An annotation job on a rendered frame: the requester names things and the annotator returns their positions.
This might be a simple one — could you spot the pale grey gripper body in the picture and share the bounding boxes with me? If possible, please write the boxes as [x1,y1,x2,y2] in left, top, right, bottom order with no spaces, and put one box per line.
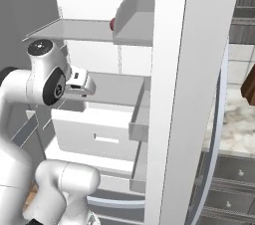
[65,69,98,101]

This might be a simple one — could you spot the white fridge drawer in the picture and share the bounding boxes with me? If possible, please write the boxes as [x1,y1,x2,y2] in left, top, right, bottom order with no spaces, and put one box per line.
[50,102,141,162]

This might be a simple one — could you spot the grey glass fridge shelf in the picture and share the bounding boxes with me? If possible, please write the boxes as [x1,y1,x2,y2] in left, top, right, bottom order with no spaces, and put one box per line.
[22,18,116,43]

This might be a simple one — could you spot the large grey door bin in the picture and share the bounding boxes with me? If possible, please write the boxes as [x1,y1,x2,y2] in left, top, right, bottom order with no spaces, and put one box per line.
[112,0,157,48]

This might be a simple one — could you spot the brown wooden block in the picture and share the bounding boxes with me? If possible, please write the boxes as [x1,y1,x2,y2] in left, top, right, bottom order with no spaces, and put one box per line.
[240,66,255,107]

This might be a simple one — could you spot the grey drawer front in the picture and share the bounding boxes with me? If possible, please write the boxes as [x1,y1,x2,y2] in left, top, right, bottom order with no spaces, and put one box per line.
[202,186,255,216]
[210,154,255,187]

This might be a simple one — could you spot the grey curved fridge door handle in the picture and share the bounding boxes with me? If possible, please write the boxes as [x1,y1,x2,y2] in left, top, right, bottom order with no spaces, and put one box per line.
[184,36,231,225]

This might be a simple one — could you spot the grey wall cupboards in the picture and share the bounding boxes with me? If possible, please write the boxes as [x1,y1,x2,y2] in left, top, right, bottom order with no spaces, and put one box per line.
[228,0,255,46]

